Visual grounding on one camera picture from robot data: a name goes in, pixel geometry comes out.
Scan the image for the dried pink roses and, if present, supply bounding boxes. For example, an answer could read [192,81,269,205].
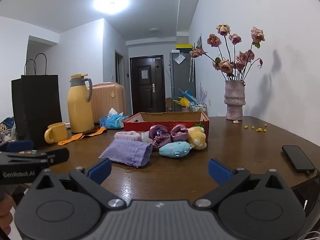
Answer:
[190,24,265,82]

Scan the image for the light blue plush toy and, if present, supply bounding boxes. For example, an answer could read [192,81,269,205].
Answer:
[159,141,192,158]

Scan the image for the yellow plush toy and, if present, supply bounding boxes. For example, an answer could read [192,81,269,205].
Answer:
[187,126,207,150]

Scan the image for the yellow and black box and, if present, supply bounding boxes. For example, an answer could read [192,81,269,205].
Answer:
[175,43,193,53]

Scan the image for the blue tissue pack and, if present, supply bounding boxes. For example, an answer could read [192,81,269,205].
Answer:
[99,108,129,130]

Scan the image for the blue and yellow packaging pile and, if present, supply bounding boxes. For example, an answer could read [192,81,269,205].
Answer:
[172,88,197,108]

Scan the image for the purple towel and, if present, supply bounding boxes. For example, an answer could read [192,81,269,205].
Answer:
[99,139,153,168]

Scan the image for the pink plush headband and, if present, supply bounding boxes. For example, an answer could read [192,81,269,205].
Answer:
[114,131,142,143]

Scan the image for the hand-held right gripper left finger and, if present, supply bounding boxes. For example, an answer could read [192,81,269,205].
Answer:
[32,158,127,211]

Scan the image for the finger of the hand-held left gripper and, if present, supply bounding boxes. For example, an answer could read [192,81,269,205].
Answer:
[32,147,70,166]
[0,140,34,152]

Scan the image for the black charging cable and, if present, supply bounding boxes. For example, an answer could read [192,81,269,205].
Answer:
[302,169,320,212]

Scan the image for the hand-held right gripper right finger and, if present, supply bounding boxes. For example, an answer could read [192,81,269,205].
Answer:
[192,158,288,209]

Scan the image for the red cardboard box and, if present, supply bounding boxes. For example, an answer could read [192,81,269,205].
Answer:
[123,111,209,133]

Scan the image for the bright ceiling light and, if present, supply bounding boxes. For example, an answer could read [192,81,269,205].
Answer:
[93,0,130,15]

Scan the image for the purple satin scrunchie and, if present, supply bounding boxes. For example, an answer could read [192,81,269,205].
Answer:
[149,124,172,148]

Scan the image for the side room door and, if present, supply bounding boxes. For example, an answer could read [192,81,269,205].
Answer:
[114,49,125,87]

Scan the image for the black paper bag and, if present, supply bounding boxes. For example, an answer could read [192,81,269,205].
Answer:
[11,53,63,148]

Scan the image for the yellow thermos jug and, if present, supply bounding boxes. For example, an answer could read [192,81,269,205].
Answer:
[67,74,95,133]

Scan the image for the dark brown entrance door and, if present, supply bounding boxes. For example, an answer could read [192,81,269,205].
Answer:
[129,54,167,113]

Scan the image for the pink satin scrunchie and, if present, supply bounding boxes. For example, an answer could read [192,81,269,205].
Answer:
[167,124,190,143]

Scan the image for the orange strap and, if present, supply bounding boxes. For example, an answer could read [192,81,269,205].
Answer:
[58,126,108,146]

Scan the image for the black smartphone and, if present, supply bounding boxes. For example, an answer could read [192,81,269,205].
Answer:
[282,145,316,173]

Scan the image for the yellow mug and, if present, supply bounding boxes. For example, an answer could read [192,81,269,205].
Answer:
[44,122,68,144]

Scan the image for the grey refrigerator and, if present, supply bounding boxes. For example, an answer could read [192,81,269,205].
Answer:
[169,52,197,112]

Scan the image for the wire storage rack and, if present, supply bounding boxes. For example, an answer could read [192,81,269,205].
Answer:
[189,102,207,113]

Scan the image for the person's left hand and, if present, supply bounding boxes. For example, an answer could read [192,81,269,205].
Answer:
[0,194,14,236]

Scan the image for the pink ribbed vase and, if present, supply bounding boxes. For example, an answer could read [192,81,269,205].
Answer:
[224,80,247,121]

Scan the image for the pink suitcase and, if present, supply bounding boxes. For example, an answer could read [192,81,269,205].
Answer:
[87,82,127,124]

